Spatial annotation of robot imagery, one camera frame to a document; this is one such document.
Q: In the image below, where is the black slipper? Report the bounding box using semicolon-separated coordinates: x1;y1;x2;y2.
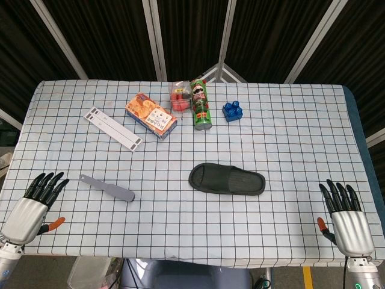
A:
188;163;266;197

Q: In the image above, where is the white flat strip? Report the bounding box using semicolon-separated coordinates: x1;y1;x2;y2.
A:
84;106;143;151

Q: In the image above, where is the clear plastic bin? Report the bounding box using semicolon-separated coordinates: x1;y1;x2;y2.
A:
67;256;124;289

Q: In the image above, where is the grey scrub brush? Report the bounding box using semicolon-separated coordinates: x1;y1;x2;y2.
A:
79;174;137;203

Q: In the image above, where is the orange blue cracker box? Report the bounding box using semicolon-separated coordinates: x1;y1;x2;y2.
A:
125;92;178;141

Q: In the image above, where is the clear box with red caps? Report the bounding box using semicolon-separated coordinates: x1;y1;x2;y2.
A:
168;80;193;113

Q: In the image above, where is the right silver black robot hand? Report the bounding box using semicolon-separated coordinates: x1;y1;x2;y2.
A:
317;179;376;256

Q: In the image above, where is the white checkered tablecloth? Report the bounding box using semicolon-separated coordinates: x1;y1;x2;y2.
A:
0;79;383;269

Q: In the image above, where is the black folding screen white frame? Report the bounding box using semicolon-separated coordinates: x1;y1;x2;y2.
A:
0;0;385;151

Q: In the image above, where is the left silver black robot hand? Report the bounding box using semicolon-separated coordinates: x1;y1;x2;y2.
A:
0;171;70;245

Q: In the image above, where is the blue building block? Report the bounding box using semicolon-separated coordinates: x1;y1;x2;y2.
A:
222;101;244;123

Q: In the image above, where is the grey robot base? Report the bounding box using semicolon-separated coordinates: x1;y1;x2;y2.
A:
120;258;253;289

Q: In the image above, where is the green Pringles can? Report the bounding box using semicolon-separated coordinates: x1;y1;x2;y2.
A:
189;78;213;131

